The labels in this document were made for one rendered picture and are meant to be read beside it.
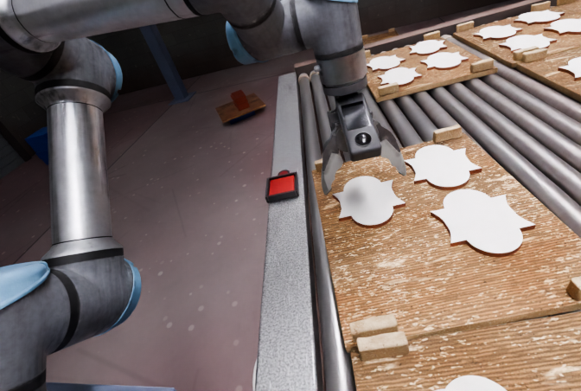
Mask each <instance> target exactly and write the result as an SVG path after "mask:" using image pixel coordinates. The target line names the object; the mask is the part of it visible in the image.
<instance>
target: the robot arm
mask: <svg viewBox="0 0 581 391"><path fill-rule="evenodd" d="M357 3H358V0H281V1H280V0H0V69H2V70H3V71H4V72H7V73H9V74H13V75H15V76H16V77H19V78H22V79H24V80H27V81H30V82H32V83H34V85H35V102H36V103H37V104H38V105H39V106H40V107H41V108H43V109H44V110H46V111H47V128H48V169H49V191H50V213H51V234H52V247H51V248H50V250H49V251H48V252H47V253H46V254H45V255H44V256H43V257H42V258H41V261H32V262H26V263H20V264H14V265H10V266H3V267H0V391H48V390H47V387H46V363H47V356H48V355H51V354H53V353H55V352H57V351H60V350H62V349H65V348H67V347H70V346H72V345H74V344H76V343H80V342H82V341H85V340H86V339H88V338H91V337H96V336H100V335H102V334H105V333H106V332H107V331H109V330H111V329H112V328H114V327H116V326H118V325H120V324H121V323H123V322H124V321H125V320H126V319H127V318H128V317H129V316H130V315H131V314H132V312H133V311H134V310H135V308H136V306H137V303H138V300H139V298H140V294H141V277H140V274H139V271H138V269H137V268H136V267H134V266H133V263H132V262H130V261H129V260H127V259H124V249H123V246H122V245H120V244H119V243H117V242H116V241H115V240H114V239H113V238H112V221H111V209H110V197H109V186H108V175H107V163H106V152H105V130H104V119H103V113H104V112H106V111H107V110H108V109H109V108H110V107H111V105H112V102H113V101H114V100H115V99H116V98H117V97H118V90H121V87H122V83H123V75H122V70H121V67H120V66H119V64H118V61H117V60H116V58H115V57H114V56H113V55H112V54H111V53H109V52H108V51H106V50H105V49H104V48H103V47H102V46H100V45H99V44H98V43H97V42H94V41H92V40H89V39H87V38H86V37H87V36H92V35H101V34H105V33H111V32H115V31H120V30H125V29H134V28H138V27H143V26H148V25H153V24H158V23H163V22H172V21H176V20H182V19H186V18H190V17H196V16H204V15H210V14H214V13H221V14H222V15H223V16H224V17H225V18H226V20H227V23H226V34H227V41H228V45H229V47H230V49H231V50H232V51H233V55H234V57H235V59H236V60H237V61H238V62H240V63H241V64H244V65H248V64H253V63H257V62H266V61H268V60H271V59H275V58H278V57H281V56H285V55H288V54H294V53H297V52H301V51H304V50H307V49H310V48H313V51H314V55H315V58H316V63H317V64H318V65H317V66H314V71H315V72H316V73H317V72H319V75H320V80H321V83H322V87H323V91H324V94H325V95H328V96H334V98H335V106H336V108H335V110H332V111H328V112H327V114H328V118H329V125H330V129H331V132H332V133H331V134H330V138H329V139H328V140H327V141H326V142H325V144H324V146H323V149H322V190H323V193H324V194H325V195H327V194H328V193H329V192H330V190H332V189H331V184H332V182H333V181H334V180H335V173H336V172H337V171H338V170H339V169H340V168H341V166H342V164H343V160H342V157H341V155H340V154H339V150H341V151H344V152H348V154H349V157H350V160H351V161H352V162H356V161H360V160H364V159H369V158H372V157H379V156H382V157H385V158H387V159H389V161H390V163H391V165H392V166H395V167H396V170H397V171H398V173H400V174H401V175H402V176H405V175H406V166H405V161H404V158H403V156H402V154H401V151H400V148H399V145H398V143H397V140H396V138H395V137H394V135H393V134H392V133H391V132H390V131H389V129H387V128H386V127H385V126H383V125H381V124H380V123H379V121H377V120H376V119H373V112H372V111H371V110H370V108H369V107H368V106H367V102H366V99H365V96H364V94H363V93H357V91H359V90H361V89H362V88H364V87H365V86H366V85H367V75H366V73H367V62H366V56H365V49H364V46H363V40H362V34H361V23H360V17H359V11H358V4H357ZM333 112H335V113H333Z"/></svg>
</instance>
